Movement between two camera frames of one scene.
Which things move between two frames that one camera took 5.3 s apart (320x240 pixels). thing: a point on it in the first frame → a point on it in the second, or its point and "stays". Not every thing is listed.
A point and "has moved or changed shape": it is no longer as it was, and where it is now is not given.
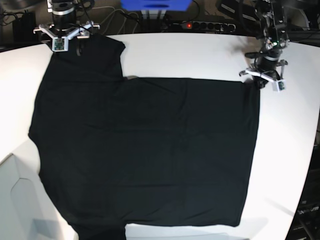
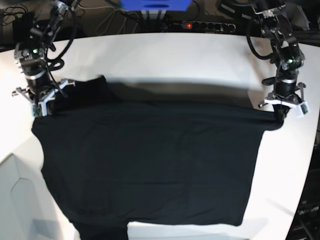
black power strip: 209,25 stays
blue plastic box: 156,5 stays
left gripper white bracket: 61,44 → 39,100
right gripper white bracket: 259,82 → 295,99
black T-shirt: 114,150 has moved or changed shape
